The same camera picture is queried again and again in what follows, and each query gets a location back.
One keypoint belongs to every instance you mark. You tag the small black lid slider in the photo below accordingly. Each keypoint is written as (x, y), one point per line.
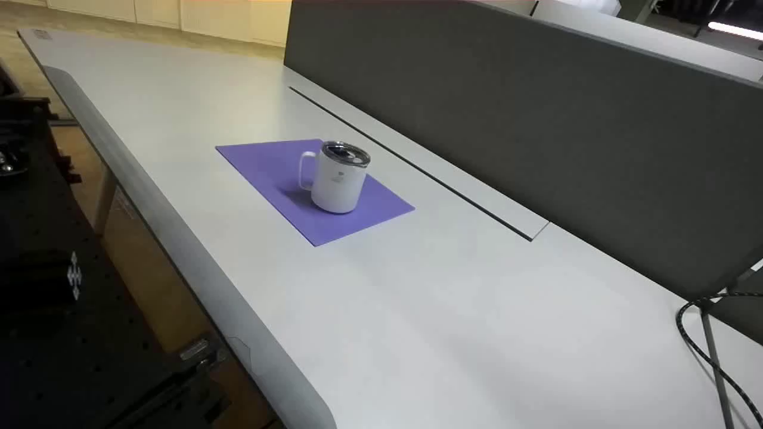
(345, 149)

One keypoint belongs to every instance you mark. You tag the clear round mug lid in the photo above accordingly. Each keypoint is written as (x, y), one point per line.
(358, 157)

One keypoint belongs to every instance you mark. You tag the purple rectangular mat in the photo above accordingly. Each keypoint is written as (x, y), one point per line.
(263, 168)

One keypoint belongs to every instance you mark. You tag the gray desk partition panel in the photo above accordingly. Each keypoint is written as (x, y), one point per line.
(557, 119)

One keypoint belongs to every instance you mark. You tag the light wooden cabinets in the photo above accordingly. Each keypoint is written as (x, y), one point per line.
(198, 14)

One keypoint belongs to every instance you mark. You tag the gray metal table leg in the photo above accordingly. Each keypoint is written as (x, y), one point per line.
(106, 203)

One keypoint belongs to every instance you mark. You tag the black perforated robot cart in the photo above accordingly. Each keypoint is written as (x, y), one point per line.
(56, 300)

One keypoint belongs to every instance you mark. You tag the gray metal stand rod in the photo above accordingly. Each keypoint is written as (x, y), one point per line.
(716, 367)

